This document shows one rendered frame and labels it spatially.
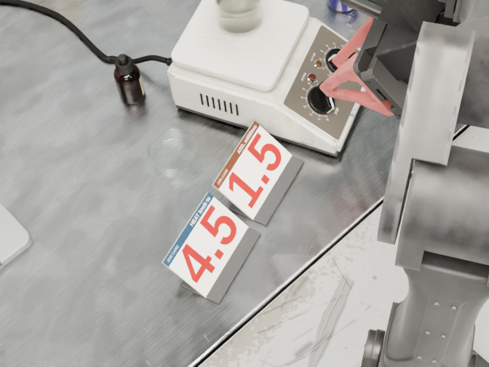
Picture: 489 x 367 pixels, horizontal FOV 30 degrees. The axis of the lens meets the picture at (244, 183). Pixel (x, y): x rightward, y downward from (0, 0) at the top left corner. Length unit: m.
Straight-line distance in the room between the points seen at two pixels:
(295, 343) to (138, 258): 0.19
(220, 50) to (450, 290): 0.49
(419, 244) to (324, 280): 0.42
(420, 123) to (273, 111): 0.48
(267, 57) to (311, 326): 0.28
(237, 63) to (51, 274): 0.29
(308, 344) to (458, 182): 0.43
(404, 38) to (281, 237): 0.27
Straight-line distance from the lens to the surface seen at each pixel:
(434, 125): 0.50
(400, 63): 0.80
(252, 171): 0.96
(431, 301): 0.59
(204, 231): 0.93
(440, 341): 0.65
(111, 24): 1.15
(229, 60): 0.97
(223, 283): 0.92
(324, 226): 0.96
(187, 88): 1.00
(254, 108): 0.98
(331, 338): 0.90
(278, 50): 0.98
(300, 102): 0.97
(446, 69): 0.50
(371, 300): 0.92
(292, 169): 0.99
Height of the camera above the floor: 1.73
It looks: 58 degrees down
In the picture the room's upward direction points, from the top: 7 degrees counter-clockwise
